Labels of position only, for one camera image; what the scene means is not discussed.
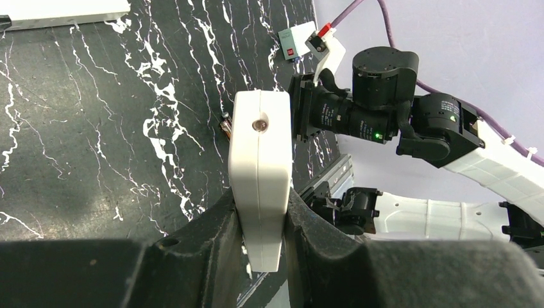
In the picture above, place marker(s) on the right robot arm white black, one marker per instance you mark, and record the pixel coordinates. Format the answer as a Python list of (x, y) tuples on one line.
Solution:
[(436, 128)]

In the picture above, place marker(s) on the white remote with black end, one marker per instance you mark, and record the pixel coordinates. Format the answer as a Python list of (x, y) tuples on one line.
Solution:
[(31, 14)]

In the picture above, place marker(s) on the white box with red labels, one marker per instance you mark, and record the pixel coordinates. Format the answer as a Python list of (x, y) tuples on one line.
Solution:
[(293, 40)]

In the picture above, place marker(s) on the white remote control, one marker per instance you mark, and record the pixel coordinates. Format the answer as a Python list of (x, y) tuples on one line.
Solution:
[(260, 166)]

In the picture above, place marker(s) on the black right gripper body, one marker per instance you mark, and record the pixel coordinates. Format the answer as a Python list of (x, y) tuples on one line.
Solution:
[(304, 96)]

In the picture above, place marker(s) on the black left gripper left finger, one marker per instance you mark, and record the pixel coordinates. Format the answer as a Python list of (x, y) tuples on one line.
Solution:
[(196, 266)]

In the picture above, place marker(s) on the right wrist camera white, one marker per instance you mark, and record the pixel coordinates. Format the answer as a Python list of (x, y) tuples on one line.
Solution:
[(327, 49)]

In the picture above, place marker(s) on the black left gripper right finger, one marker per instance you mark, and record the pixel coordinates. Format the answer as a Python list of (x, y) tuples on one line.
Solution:
[(326, 268)]

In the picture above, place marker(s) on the aluminium frame rail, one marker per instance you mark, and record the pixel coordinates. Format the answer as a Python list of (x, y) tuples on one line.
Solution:
[(338, 175)]

